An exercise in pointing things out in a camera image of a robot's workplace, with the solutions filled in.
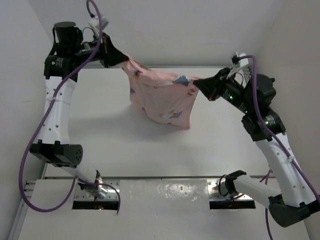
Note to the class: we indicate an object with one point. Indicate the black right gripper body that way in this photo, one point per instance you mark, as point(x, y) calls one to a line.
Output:
point(217, 85)

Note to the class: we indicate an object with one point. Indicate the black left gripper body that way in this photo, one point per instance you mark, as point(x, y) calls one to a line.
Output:
point(102, 53)

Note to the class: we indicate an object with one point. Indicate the pink cartoon print pillowcase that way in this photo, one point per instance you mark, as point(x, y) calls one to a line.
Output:
point(165, 97)

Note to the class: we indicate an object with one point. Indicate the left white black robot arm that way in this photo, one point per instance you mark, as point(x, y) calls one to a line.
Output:
point(68, 55)

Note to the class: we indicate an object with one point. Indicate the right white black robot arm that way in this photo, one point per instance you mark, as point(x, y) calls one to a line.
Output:
point(294, 201)

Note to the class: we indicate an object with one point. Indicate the white front cover board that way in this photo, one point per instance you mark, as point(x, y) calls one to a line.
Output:
point(154, 210)

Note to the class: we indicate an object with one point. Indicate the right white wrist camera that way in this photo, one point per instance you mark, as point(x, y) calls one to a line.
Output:
point(239, 61)

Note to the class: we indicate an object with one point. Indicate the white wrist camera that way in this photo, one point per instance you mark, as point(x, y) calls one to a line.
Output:
point(98, 24)
point(239, 61)

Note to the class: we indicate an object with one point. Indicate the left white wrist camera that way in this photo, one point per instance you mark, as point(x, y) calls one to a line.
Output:
point(98, 24)

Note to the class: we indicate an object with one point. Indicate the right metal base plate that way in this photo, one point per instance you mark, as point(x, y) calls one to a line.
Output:
point(218, 192)

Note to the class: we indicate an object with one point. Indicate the metal base plate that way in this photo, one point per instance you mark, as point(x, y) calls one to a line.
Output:
point(218, 192)
point(101, 190)

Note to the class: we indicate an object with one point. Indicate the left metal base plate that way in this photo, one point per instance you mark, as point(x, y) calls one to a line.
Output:
point(101, 190)

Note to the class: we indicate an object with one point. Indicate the left aluminium frame rail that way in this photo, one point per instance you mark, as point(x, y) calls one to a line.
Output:
point(21, 212)

